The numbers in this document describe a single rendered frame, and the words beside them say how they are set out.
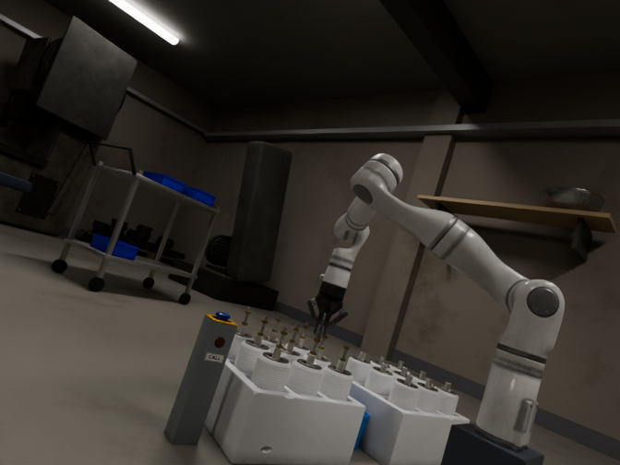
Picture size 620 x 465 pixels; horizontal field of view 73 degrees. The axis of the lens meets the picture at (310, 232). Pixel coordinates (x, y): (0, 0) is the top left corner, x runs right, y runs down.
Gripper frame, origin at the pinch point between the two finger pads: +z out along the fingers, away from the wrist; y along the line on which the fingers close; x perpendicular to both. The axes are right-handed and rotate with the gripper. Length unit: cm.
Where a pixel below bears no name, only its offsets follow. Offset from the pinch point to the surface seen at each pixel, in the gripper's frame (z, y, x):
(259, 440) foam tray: 29.1, -7.5, -13.7
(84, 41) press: -194, -326, 340
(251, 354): 12.3, -16.8, -1.1
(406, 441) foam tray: 26.2, 38.7, 14.6
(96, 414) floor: 35, -48, -14
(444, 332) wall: -7, 131, 251
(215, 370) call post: 16.1, -23.8, -14.0
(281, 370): 11.8, -7.5, -10.2
